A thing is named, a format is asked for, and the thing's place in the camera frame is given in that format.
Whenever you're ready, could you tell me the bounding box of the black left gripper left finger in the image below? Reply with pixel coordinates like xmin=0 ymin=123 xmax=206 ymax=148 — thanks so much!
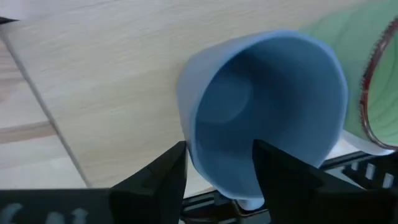
xmin=109 ymin=140 xmax=188 ymax=224

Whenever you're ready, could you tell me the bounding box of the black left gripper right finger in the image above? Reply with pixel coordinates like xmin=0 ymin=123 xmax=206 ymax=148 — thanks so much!
xmin=252 ymin=139 xmax=327 ymax=224

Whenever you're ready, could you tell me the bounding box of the blue mug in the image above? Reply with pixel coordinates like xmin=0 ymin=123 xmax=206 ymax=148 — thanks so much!
xmin=176 ymin=29 xmax=349 ymax=212

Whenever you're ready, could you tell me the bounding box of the green ribbed mug white handle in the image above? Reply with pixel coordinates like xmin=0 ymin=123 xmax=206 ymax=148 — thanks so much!
xmin=300 ymin=0 xmax=398 ymax=156

